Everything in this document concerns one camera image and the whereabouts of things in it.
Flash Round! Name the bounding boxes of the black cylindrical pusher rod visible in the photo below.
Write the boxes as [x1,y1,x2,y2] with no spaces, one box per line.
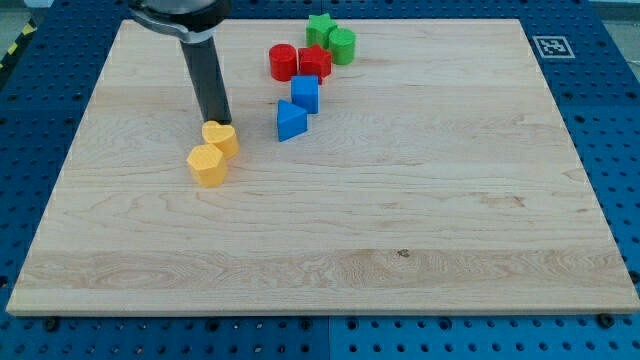
[181,37,232,125]

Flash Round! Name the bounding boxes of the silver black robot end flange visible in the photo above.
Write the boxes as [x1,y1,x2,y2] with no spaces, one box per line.
[127,0,232,44]

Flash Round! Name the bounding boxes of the yellow heart block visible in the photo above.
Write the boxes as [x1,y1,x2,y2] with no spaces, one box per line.
[201,121,240,159]

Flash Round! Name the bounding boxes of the red cylinder block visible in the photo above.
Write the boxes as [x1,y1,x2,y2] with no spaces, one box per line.
[268,43,298,82]

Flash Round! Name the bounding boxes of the yellow hexagon block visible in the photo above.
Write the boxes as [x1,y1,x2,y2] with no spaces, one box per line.
[187,144,227,188]

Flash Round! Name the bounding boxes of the blue triangle block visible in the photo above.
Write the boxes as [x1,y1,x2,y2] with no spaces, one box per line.
[276,100,308,142]

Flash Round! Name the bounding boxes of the blue cube block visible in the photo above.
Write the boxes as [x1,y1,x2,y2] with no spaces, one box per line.
[291,75,320,114]

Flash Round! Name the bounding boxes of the red star block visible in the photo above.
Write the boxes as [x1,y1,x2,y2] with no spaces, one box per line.
[298,44,332,85]

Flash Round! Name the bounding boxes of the green star block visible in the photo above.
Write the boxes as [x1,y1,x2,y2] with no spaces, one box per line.
[305,13,338,49]

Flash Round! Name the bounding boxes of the green cylinder block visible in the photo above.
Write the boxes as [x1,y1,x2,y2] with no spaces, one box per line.
[329,28,356,65]

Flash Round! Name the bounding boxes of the light wooden board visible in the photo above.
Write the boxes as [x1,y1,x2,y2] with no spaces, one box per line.
[7,19,639,317]

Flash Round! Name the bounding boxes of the white fiducial marker tag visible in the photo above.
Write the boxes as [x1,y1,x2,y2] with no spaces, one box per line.
[533,35,575,59]

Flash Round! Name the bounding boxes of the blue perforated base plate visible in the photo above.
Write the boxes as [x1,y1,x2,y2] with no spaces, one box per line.
[1,1,639,359]

